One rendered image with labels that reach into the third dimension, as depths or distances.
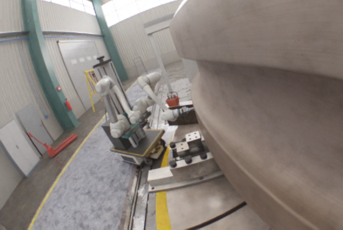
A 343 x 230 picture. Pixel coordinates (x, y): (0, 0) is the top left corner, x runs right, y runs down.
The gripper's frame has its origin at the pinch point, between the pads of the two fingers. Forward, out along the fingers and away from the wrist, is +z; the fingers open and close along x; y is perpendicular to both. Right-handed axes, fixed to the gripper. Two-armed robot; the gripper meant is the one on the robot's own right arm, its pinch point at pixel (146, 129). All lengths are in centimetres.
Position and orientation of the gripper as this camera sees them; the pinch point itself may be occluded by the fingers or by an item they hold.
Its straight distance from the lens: 198.6
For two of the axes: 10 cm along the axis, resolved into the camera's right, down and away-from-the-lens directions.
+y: -8.5, 1.2, 5.1
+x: -4.0, 4.7, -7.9
